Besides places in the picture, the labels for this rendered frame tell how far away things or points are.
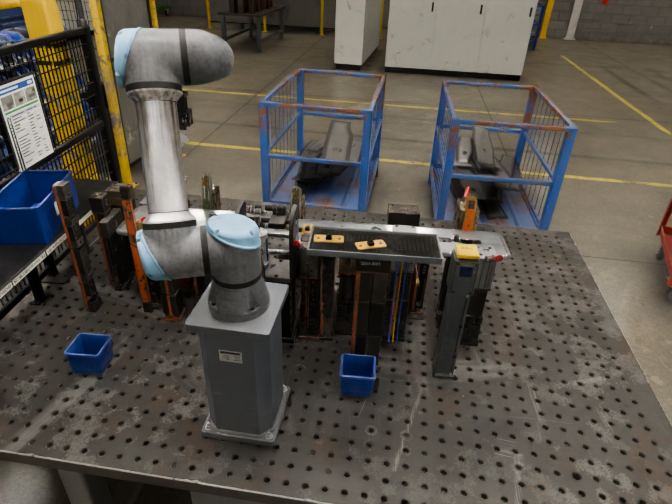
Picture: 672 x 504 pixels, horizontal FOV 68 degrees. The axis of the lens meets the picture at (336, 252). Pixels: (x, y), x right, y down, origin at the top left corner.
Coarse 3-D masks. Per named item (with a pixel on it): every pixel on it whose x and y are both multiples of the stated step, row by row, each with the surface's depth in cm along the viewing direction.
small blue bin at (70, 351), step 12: (84, 336) 158; (96, 336) 158; (108, 336) 157; (72, 348) 154; (84, 348) 160; (96, 348) 160; (108, 348) 157; (72, 360) 151; (84, 360) 151; (96, 360) 151; (108, 360) 157; (84, 372) 154; (96, 372) 154
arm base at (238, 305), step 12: (216, 288) 116; (228, 288) 114; (240, 288) 115; (252, 288) 116; (264, 288) 121; (216, 300) 117; (228, 300) 115; (240, 300) 116; (252, 300) 118; (264, 300) 120; (216, 312) 117; (228, 312) 116; (240, 312) 116; (252, 312) 117; (264, 312) 121
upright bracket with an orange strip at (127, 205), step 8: (120, 192) 157; (128, 192) 157; (128, 200) 158; (128, 208) 160; (128, 216) 162; (128, 224) 163; (128, 232) 164; (136, 232) 165; (136, 248) 167; (136, 256) 169; (136, 264) 171; (136, 272) 173; (144, 272) 173; (144, 280) 174; (144, 288) 176; (144, 296) 178; (144, 304) 180
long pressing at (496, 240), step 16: (144, 208) 187; (192, 208) 189; (288, 224) 181; (320, 224) 182; (336, 224) 182; (352, 224) 183; (368, 224) 183; (480, 240) 176; (496, 240) 176; (448, 256) 168
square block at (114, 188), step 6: (114, 186) 189; (132, 186) 192; (108, 192) 186; (114, 192) 186; (132, 192) 192; (114, 198) 187; (120, 198) 187; (132, 198) 192; (114, 204) 188; (120, 204) 188; (132, 204) 193; (126, 240) 197; (132, 258) 201; (132, 264) 203; (132, 270) 204
